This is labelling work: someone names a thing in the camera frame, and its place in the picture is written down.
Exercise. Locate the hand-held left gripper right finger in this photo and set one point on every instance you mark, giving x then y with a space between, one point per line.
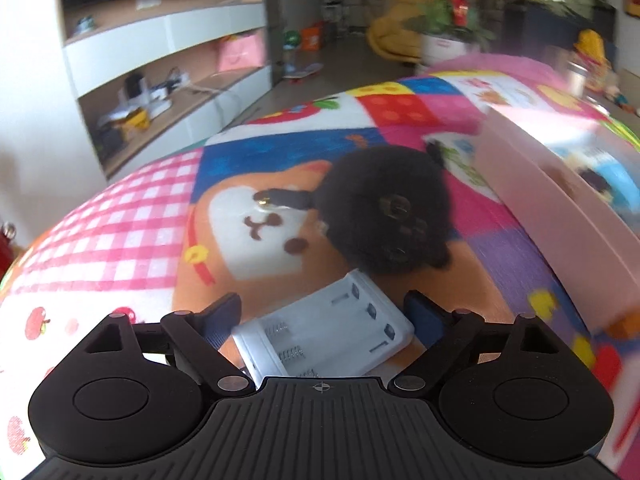
425 317

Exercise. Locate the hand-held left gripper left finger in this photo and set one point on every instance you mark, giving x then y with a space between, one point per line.
225 317

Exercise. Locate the white battery holder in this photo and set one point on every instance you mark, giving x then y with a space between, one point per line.
325 325

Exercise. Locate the black fluffy plush toy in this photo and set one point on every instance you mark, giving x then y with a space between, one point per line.
380 210

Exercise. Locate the pink cardboard box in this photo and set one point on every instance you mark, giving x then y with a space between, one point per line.
560 210

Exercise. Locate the colourful printed blanket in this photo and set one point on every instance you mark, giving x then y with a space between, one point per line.
125 230

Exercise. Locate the yellow object on shelf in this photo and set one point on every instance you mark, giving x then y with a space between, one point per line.
136 121

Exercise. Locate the white devices on shelf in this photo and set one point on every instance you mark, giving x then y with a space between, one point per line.
142 96

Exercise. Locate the small skateboard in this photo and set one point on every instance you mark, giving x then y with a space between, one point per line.
305 72

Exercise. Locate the pink gift bag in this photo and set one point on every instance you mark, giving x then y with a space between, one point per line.
240 54

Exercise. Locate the clear cup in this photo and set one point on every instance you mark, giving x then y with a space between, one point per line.
577 77

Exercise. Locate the green ball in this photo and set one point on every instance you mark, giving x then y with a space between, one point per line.
290 40

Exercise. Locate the yellow plush bear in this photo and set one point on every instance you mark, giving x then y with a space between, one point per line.
392 30

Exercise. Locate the orange bag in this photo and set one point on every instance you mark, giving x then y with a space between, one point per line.
312 37

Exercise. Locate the potted pink orchid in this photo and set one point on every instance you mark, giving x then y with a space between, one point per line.
450 10

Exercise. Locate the yellow toy figure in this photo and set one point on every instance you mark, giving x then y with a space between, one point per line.
591 49

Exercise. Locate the white wall shelf cabinet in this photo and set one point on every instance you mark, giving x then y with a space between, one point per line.
165 35

